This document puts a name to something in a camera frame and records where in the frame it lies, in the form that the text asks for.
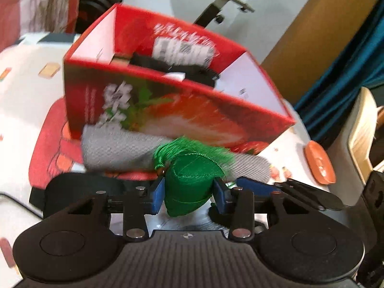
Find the orange round object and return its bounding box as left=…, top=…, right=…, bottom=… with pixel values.
left=304, top=141, right=336, bottom=185

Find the red cardboard box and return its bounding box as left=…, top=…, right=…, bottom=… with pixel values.
left=63, top=3, right=296, bottom=156

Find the black fabric strap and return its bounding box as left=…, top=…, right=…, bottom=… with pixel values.
left=30, top=172, right=124, bottom=219

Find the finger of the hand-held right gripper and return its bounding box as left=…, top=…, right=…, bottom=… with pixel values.
left=237, top=177, right=344, bottom=212

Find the teal curtain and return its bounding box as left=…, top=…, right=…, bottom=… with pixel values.
left=293, top=15, right=384, bottom=144

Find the wooden chair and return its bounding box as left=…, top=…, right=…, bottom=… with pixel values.
left=326, top=86, right=384, bottom=188

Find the thin dark cable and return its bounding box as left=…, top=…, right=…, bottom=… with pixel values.
left=0, top=193, right=42, bottom=219

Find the grey knitted cloth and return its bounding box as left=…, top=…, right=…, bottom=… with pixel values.
left=80, top=124, right=272, bottom=184

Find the green tasselled sachet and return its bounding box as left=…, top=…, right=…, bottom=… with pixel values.
left=153, top=136, right=236, bottom=218

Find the printed white tablecloth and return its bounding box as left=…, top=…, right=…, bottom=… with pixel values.
left=0, top=31, right=330, bottom=288

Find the wooden door panel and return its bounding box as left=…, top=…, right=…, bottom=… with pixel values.
left=261, top=0, right=382, bottom=105

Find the printed backdrop cloth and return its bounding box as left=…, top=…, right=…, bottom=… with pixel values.
left=0, top=0, right=87, bottom=51

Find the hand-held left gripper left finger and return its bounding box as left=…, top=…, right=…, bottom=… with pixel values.
left=60, top=178, right=165, bottom=240

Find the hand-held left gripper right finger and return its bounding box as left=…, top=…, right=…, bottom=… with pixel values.
left=214, top=178, right=315, bottom=243

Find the black cloth with white tag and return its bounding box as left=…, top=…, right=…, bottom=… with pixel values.
left=129, top=52, right=220, bottom=89

